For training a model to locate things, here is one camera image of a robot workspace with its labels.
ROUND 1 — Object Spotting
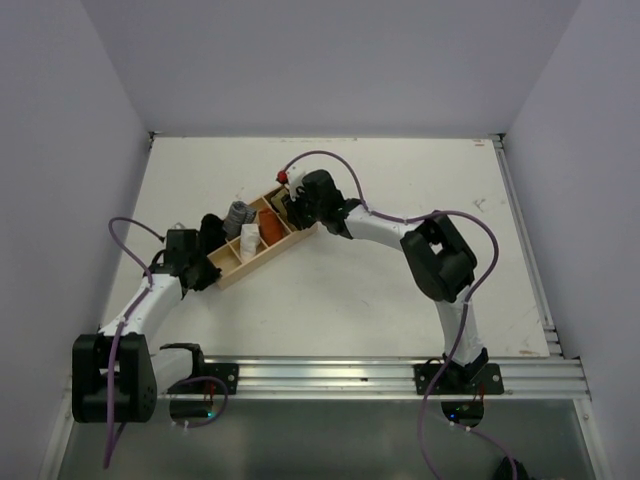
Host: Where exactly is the orange rolled cloth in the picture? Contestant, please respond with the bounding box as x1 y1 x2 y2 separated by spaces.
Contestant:
258 208 284 246

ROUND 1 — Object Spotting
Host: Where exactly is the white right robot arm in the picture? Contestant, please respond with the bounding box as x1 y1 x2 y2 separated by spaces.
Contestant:
277 170 488 393

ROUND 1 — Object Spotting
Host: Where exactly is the black object bottom corner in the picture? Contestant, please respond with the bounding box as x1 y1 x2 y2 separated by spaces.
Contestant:
491 457 534 480

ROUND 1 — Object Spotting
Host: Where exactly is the wooden divided organizer box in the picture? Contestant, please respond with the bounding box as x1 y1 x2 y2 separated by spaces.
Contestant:
208 186 318 290

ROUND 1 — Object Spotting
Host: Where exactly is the olive and cream underwear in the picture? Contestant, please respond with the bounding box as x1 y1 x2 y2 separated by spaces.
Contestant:
269 191 288 219

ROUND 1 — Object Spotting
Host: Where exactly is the black rolled cloth near compartment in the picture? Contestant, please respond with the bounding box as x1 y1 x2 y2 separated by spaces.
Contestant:
199 213 226 255

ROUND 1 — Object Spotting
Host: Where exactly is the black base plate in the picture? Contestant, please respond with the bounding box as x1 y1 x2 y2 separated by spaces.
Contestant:
412 361 505 396
168 362 240 396

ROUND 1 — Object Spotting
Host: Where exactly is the aluminium front rail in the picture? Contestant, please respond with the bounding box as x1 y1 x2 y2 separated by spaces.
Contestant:
63 355 594 399

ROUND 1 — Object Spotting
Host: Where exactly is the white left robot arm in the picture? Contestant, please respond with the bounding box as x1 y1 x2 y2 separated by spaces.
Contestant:
72 229 221 423

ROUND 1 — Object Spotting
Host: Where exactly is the grey striped rolled cloth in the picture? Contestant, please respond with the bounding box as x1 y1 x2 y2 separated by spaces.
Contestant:
223 201 257 240

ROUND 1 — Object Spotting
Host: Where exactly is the white rolled cloth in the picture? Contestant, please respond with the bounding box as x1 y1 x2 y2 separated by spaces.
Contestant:
240 223 260 262

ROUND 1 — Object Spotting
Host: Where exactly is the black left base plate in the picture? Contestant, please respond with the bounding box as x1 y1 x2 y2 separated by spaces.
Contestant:
168 362 240 396

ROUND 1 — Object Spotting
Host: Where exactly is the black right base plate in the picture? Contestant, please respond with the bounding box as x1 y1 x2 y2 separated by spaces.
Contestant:
412 361 505 396

